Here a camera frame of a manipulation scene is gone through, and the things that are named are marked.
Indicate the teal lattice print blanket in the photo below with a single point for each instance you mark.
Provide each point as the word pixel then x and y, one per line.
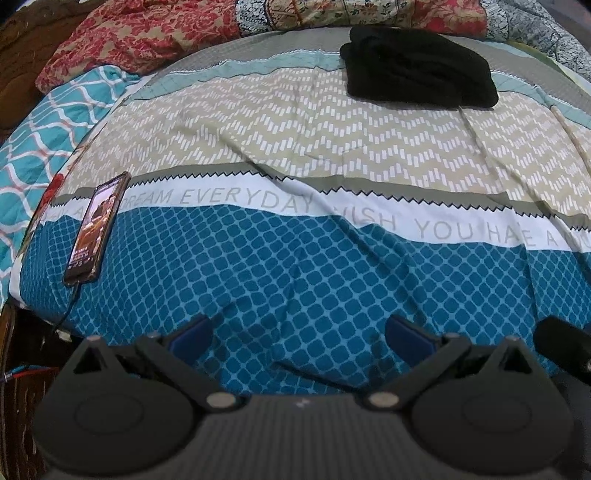
pixel 46 138

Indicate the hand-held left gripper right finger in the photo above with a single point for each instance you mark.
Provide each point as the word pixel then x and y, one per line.
pixel 408 337

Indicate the wooden headboard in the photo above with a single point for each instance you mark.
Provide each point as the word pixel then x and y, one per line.
pixel 18 69

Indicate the zigzag patterned bedsheet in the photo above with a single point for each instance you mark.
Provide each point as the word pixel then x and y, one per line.
pixel 300 152

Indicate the patchwork floral quilt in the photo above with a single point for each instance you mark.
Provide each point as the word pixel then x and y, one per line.
pixel 138 41

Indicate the smartphone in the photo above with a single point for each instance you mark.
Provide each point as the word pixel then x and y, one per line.
pixel 94 226

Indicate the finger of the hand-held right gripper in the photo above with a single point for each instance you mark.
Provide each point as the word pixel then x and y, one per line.
pixel 561 339

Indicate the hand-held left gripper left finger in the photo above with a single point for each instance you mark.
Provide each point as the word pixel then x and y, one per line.
pixel 191 333

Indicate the black pants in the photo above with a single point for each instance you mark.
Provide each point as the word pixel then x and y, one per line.
pixel 415 64

